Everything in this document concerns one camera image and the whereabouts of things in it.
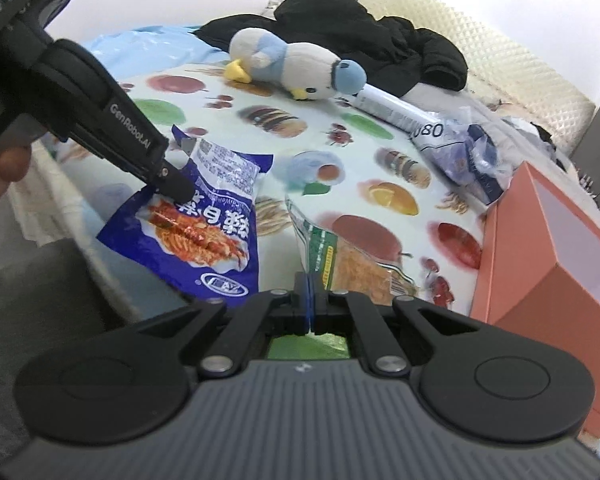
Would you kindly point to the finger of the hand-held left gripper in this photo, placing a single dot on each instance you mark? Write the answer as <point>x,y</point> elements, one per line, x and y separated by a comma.
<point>177,187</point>

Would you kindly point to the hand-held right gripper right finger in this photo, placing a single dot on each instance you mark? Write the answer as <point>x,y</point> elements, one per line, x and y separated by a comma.
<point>317,310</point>

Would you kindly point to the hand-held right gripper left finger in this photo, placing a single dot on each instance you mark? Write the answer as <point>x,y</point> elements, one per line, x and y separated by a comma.
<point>300,310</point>

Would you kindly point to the green label clear bag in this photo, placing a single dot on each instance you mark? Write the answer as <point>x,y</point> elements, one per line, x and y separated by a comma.
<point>355,265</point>

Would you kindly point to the dark blue noodle bag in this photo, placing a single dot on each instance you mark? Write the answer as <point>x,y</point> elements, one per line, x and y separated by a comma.
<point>220,255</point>

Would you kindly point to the pink cardboard box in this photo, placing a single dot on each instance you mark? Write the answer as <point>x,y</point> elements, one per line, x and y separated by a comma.
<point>520,260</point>

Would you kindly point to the person's left hand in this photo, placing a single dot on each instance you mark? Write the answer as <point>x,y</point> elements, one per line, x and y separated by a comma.
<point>0,175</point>

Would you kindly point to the light blue bedsheet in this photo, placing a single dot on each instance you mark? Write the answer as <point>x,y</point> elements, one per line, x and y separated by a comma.
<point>145,40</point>

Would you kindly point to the fruit printed tablecloth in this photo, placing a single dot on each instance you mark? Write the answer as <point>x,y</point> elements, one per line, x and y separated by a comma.
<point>330,200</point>

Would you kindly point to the plush duck toy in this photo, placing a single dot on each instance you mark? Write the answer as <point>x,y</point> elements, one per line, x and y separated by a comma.
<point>300,65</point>

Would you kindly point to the clear plastic bag blue print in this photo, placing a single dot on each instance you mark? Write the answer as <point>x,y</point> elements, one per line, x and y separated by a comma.
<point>470,160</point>

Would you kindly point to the white tube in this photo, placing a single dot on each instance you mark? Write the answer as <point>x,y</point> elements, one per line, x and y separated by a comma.
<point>390,107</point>

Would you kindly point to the grey blanket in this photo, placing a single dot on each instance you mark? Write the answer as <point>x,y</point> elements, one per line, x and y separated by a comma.
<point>430,96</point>

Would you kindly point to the black jacket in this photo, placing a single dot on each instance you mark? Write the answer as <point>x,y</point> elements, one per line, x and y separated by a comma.
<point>380,35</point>

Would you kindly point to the folded dark clothes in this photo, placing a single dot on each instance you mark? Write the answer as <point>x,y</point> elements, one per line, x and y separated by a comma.
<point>547,136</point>

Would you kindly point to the row of small bottles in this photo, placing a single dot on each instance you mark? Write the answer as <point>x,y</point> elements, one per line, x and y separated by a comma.
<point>587,182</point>

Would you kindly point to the cream quilted headboard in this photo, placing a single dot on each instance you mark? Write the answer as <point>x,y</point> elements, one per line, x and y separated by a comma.
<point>505,60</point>

